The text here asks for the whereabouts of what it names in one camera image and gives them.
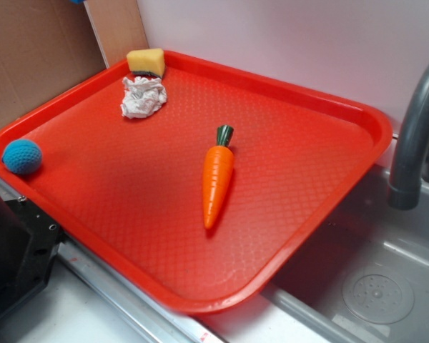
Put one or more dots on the orange toy carrot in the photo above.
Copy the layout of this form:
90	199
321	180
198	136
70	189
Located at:
216	175

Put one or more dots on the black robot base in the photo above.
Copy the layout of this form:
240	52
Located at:
29	240

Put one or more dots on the red plastic tray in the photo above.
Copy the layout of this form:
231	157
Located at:
130	190

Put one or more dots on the crumpled white paper towel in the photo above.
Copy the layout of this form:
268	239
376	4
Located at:
142	97

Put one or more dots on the yellow sponge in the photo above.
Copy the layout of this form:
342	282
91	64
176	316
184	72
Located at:
147	62

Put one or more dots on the wooden board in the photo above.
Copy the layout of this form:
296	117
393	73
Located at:
118	28

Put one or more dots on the grey plastic sink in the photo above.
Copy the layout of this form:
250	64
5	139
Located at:
363	275

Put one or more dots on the blue knitted ball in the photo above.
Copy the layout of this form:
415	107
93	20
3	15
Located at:
22	157

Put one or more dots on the grey faucet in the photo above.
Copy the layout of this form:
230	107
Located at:
410	164

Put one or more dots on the brown cardboard panel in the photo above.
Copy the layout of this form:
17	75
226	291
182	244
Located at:
46	48

